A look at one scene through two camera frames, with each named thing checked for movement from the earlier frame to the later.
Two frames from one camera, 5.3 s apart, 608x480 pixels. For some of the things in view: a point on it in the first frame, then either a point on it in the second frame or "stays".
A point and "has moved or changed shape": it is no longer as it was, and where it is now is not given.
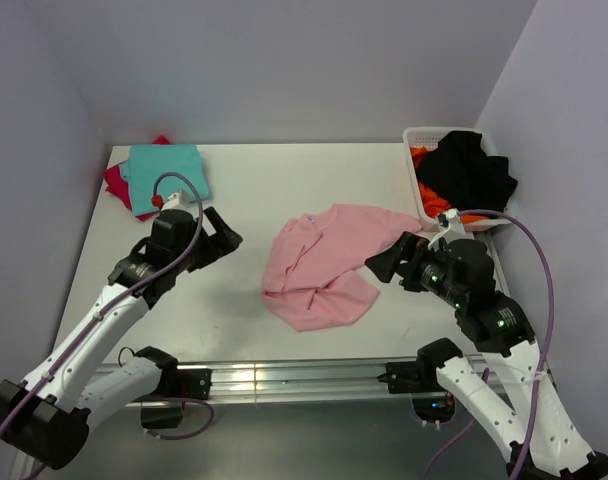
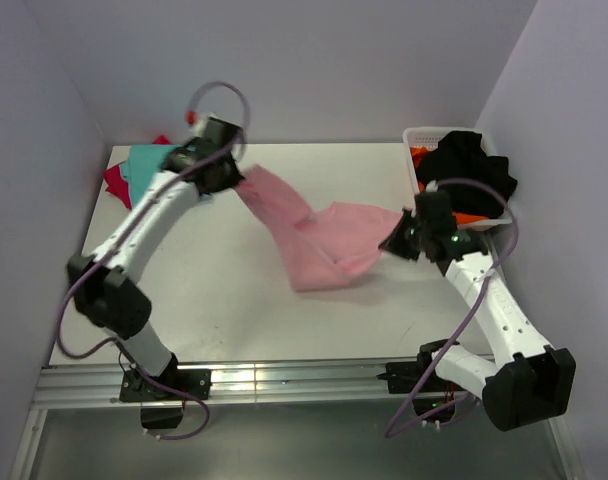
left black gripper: x=214 y=250 -> x=235 y=178
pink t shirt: x=311 y=279 has moved or changed shape
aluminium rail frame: x=296 y=382 stays
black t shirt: x=466 y=175 stays
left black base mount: x=185 y=383 stays
